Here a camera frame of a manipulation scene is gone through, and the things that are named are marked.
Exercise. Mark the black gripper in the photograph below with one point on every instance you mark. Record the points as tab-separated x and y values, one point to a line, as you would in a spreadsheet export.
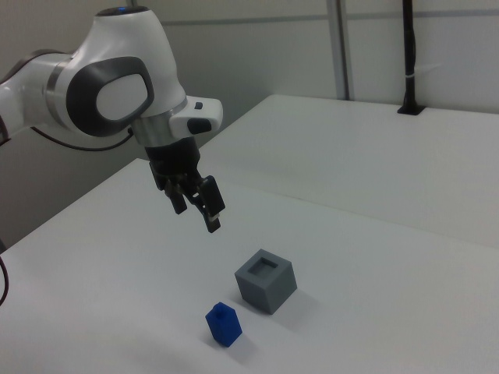
173	159

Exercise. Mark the blue block with knob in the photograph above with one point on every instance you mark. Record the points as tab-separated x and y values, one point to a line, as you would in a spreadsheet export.
226	327

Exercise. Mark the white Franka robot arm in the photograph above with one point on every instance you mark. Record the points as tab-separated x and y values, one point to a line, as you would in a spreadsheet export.
117	50

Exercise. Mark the grey hollow cuboid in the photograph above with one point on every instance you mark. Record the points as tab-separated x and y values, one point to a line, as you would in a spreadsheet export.
265	290

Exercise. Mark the grey partition post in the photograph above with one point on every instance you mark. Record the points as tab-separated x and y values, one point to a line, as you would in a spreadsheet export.
344	46

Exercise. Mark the black camera stand pole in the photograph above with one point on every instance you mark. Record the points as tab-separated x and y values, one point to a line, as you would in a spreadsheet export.
410	50

